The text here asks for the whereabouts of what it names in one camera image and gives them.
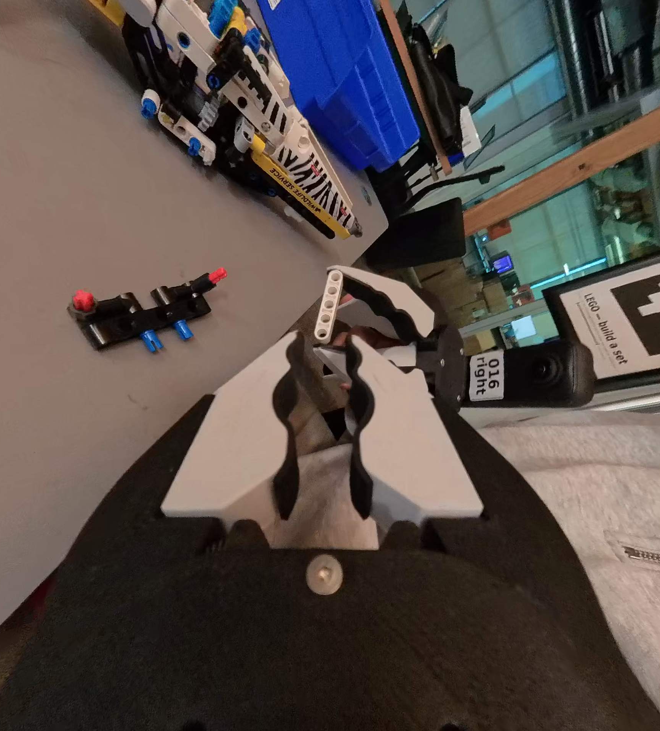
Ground framed black white tag sign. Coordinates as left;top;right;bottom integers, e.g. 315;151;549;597
542;243;660;380

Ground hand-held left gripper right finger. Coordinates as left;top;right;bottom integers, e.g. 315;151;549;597
344;334;486;524

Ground black lego assembly red pins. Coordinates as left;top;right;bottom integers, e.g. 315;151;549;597
68;267;228;350

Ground zebra striped lego helicopter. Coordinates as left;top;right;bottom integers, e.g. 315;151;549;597
87;0;363;239

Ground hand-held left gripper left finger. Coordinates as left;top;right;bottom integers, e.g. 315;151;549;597
160;330;308;522

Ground grey sweatshirt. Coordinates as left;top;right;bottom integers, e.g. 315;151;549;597
275;408;660;731

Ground white five-hole lego beam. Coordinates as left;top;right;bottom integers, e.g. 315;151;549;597
314;271;343;343

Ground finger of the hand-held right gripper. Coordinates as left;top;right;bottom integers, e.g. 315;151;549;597
327;265;437;345
385;344;424;373

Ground blue plastic storage bin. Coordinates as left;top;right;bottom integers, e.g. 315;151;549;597
256;0;422;172

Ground black chair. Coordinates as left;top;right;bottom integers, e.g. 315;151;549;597
364;198;467;269

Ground black bag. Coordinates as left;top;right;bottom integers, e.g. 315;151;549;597
409;26;473;156

